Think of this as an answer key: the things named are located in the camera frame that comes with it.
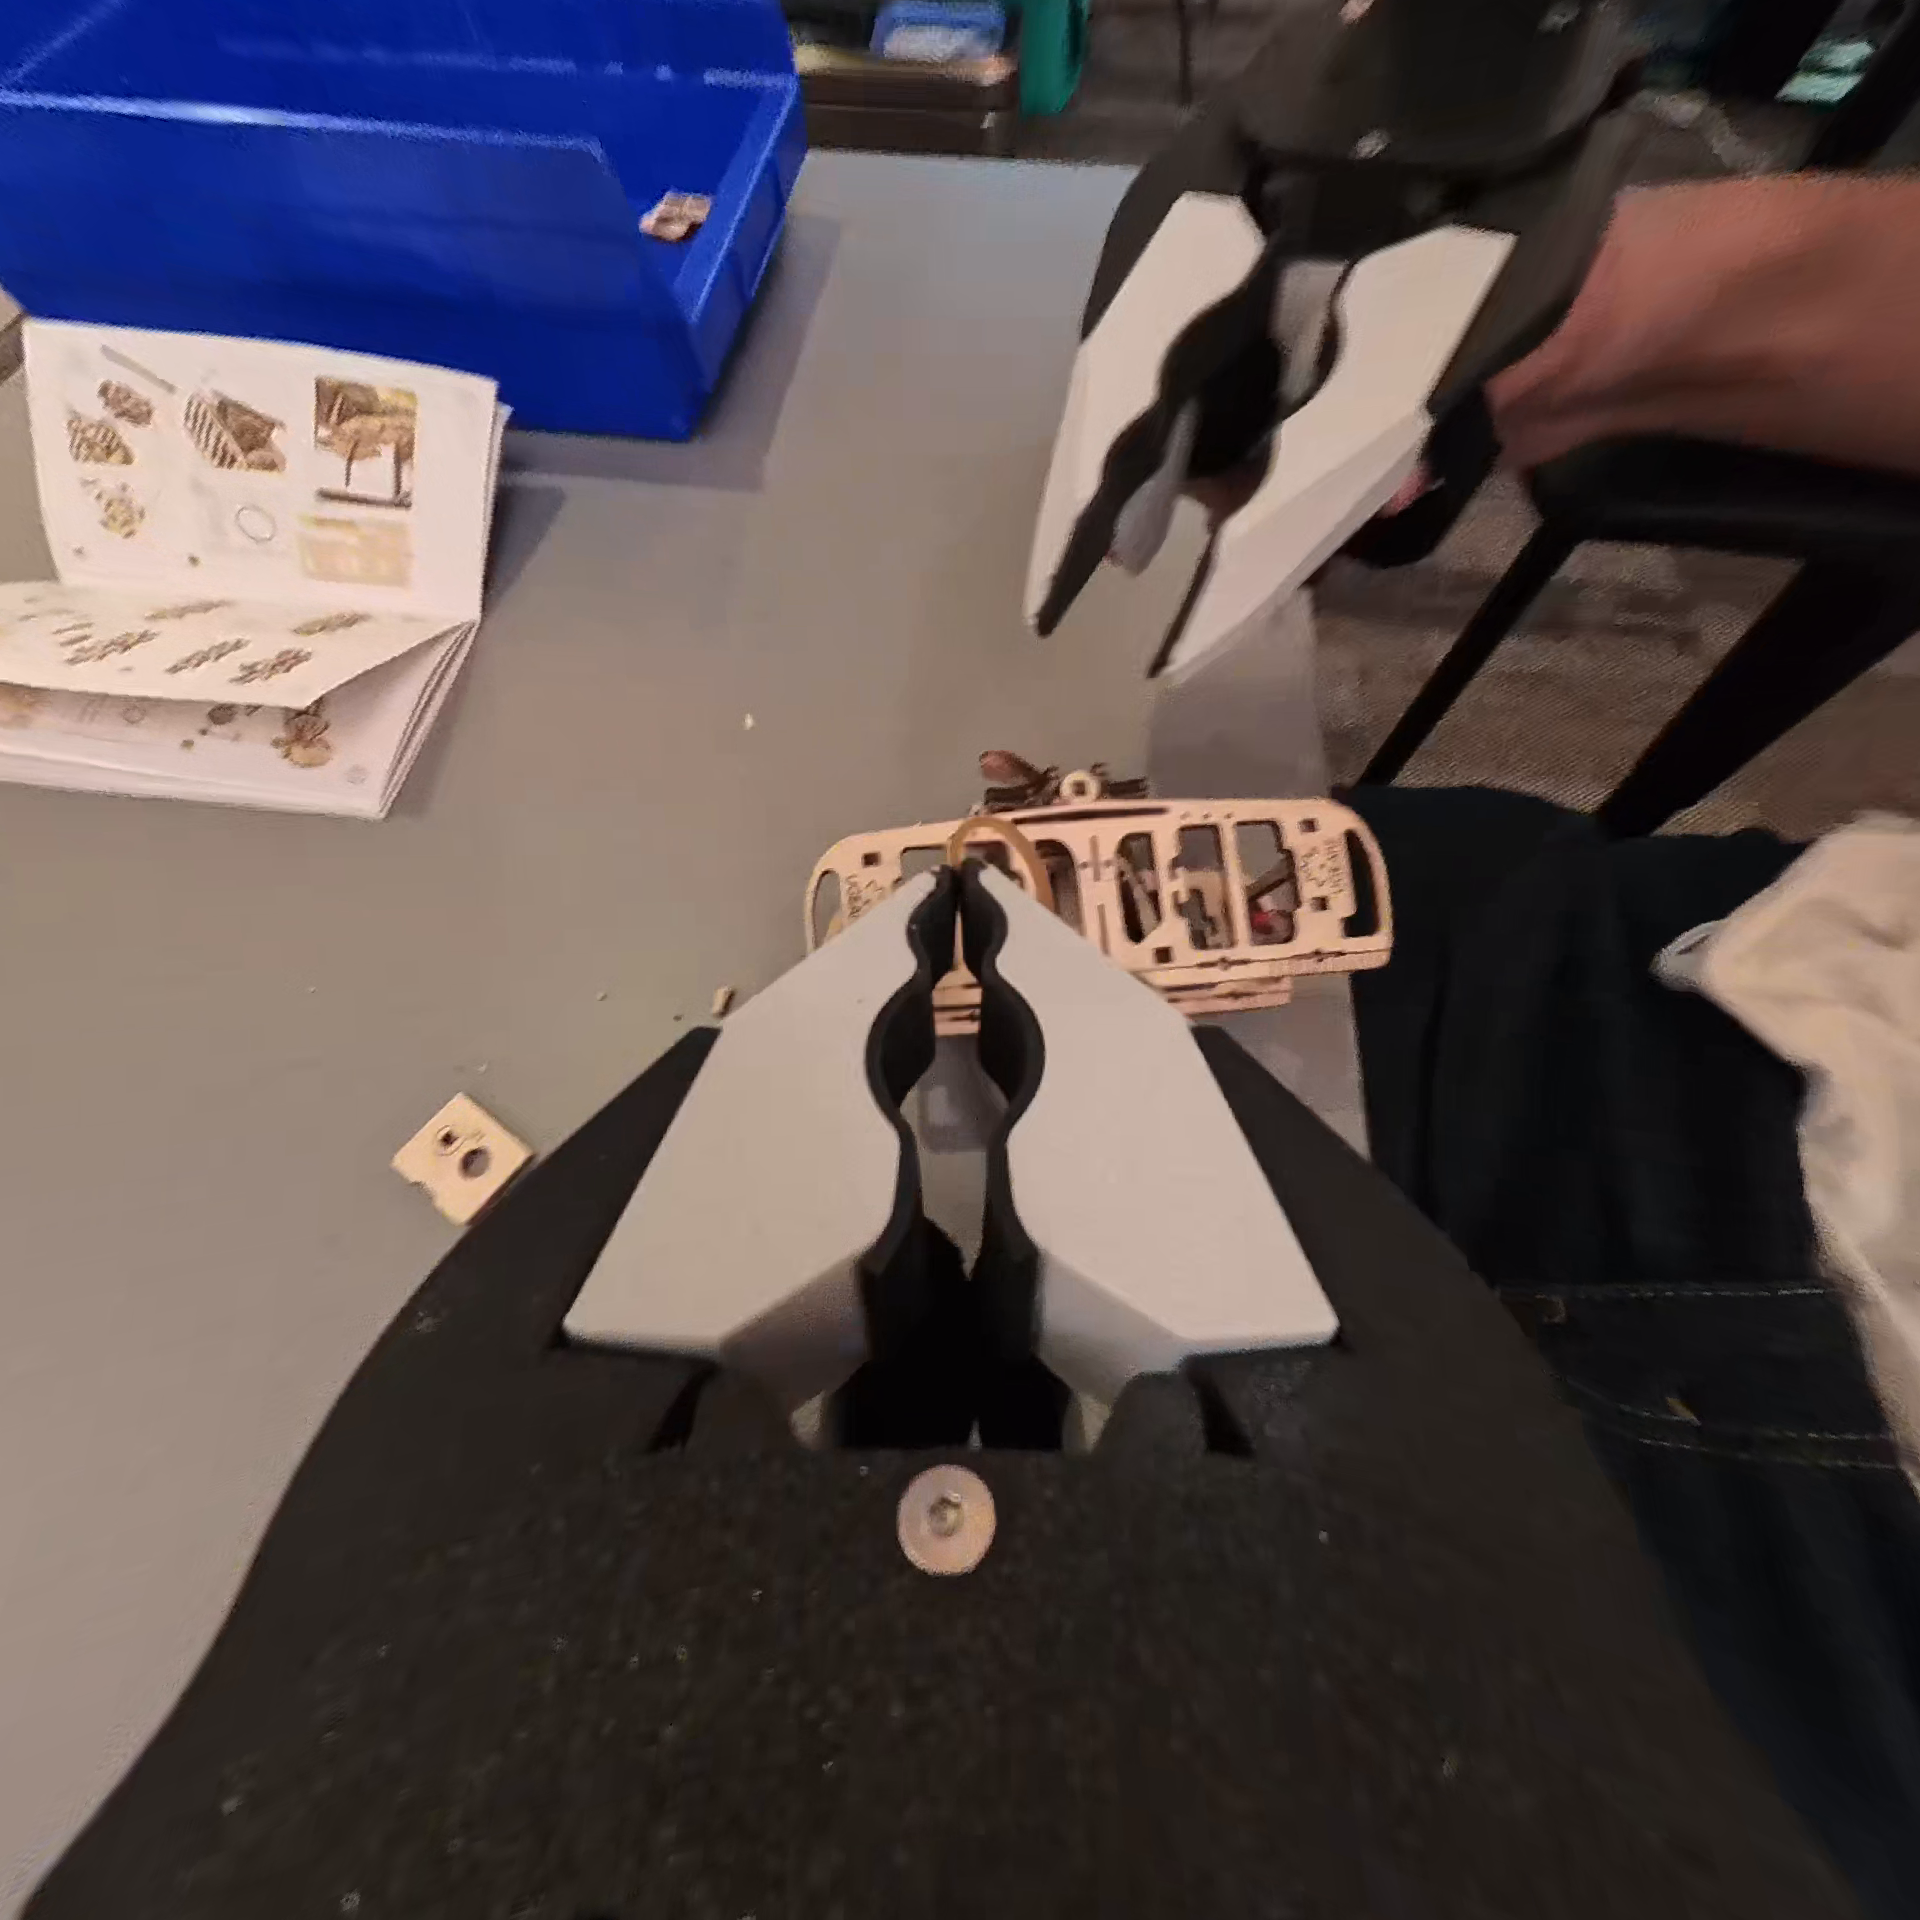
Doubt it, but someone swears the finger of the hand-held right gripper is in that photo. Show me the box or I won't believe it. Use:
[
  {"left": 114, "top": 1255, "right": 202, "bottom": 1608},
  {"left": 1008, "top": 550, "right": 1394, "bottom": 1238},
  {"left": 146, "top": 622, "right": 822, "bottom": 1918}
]
[
  {"left": 1025, "top": 191, "right": 1278, "bottom": 639},
  {"left": 1147, "top": 232, "right": 1516, "bottom": 679}
]

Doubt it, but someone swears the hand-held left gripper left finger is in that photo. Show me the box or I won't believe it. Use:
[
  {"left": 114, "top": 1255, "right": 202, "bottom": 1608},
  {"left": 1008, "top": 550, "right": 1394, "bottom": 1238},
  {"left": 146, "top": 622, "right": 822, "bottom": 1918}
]
[{"left": 561, "top": 870, "right": 971, "bottom": 1449}]

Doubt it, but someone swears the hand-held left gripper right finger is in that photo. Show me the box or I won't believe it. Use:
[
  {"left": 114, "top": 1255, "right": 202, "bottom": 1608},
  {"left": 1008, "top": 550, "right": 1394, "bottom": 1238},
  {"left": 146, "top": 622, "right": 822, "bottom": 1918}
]
[{"left": 965, "top": 870, "right": 1340, "bottom": 1449}]

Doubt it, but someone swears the wooden model airplane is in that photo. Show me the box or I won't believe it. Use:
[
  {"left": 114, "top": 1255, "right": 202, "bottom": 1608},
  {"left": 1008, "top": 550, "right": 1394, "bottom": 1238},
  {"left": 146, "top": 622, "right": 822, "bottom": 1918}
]
[{"left": 805, "top": 750, "right": 1397, "bottom": 1041}]

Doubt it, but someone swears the tan rubber band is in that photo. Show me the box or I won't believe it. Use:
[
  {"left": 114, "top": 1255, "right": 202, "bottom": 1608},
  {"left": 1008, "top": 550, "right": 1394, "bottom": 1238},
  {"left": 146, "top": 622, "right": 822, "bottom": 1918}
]
[{"left": 942, "top": 814, "right": 1058, "bottom": 910}]

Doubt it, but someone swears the person's right hand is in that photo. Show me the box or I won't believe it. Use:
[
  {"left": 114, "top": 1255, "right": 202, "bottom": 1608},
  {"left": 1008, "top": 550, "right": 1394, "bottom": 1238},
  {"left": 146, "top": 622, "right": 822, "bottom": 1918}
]
[{"left": 1484, "top": 169, "right": 1920, "bottom": 479}]

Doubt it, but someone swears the square wooden scrap with holes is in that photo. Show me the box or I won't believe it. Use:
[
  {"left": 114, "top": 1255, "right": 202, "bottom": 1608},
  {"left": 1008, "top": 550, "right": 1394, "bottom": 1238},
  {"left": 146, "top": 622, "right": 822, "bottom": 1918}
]
[{"left": 393, "top": 1091, "right": 536, "bottom": 1226}]

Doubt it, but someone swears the black chair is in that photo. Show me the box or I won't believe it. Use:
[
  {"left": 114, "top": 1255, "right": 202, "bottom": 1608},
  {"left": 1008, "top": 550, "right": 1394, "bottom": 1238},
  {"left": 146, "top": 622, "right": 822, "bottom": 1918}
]
[{"left": 1359, "top": 435, "right": 1920, "bottom": 841}]

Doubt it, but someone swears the person's dark jeans leg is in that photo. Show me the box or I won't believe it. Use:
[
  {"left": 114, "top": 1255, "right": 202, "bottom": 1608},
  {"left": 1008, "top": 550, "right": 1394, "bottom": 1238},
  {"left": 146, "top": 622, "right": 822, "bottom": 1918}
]
[{"left": 1349, "top": 783, "right": 1920, "bottom": 1920}]

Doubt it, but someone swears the person's white shirt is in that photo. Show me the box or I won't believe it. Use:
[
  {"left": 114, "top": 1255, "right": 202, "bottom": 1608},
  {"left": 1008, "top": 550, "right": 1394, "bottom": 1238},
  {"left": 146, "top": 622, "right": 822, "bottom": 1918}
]
[{"left": 1649, "top": 819, "right": 1920, "bottom": 1480}]

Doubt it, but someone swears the blue plastic bin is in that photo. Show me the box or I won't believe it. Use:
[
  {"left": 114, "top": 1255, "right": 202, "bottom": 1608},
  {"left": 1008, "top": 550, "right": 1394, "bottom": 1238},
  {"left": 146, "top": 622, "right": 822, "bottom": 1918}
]
[{"left": 0, "top": 0, "right": 811, "bottom": 445}]

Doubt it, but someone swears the open instruction booklet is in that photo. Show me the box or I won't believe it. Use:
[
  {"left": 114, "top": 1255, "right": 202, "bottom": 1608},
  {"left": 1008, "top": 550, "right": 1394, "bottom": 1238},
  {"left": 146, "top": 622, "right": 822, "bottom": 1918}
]
[{"left": 0, "top": 317, "right": 512, "bottom": 820}]

